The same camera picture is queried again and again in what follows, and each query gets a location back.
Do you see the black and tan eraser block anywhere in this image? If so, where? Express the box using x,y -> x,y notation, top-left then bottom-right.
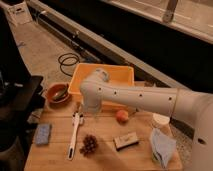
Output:
113,132 -> 139,151

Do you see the brown ceramic bowl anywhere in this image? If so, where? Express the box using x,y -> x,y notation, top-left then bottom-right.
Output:
45,83 -> 70,104

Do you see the black coiled cable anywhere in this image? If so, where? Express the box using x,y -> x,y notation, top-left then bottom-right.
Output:
58,52 -> 82,77

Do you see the blue sponge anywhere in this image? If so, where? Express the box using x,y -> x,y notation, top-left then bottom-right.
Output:
35,123 -> 51,145

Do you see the blue-white plastic bag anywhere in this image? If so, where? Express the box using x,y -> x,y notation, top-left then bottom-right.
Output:
150,128 -> 176,169

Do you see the orange fruit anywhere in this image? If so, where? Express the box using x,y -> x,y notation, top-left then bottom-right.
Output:
116,110 -> 129,123

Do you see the green item in bowl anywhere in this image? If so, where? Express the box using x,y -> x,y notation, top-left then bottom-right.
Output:
52,89 -> 67,101

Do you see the white paper bag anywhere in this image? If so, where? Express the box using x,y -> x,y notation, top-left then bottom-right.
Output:
7,1 -> 32,26

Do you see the bunch of dark grapes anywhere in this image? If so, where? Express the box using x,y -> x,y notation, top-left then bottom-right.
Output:
79,135 -> 98,156

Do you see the yellow plastic tray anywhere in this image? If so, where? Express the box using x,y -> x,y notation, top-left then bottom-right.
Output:
68,63 -> 134,102

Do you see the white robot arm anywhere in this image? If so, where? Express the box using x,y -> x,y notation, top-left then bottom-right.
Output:
80,68 -> 213,171

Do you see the white long-handled brush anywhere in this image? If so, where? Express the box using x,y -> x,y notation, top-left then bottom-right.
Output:
68,113 -> 83,160

